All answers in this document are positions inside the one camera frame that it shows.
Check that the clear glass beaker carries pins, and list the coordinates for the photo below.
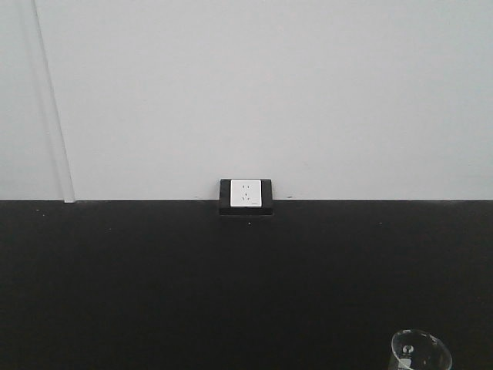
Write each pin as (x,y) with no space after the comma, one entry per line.
(413,349)

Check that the black socket mounting box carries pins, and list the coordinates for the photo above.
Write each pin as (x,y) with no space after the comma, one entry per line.
(224,201)

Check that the white wall power socket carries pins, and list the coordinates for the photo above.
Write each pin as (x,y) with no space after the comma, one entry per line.
(246,193)

